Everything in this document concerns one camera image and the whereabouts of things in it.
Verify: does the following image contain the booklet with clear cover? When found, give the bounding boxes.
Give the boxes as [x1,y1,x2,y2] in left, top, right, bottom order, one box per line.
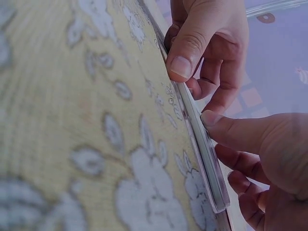
[168,78,231,214]

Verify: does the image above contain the person's left hand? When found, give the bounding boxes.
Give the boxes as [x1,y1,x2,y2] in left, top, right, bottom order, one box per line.
[164,0,249,116]

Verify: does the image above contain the person's right hand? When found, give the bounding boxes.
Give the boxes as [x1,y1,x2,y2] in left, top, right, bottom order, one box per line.
[201,110,308,231]

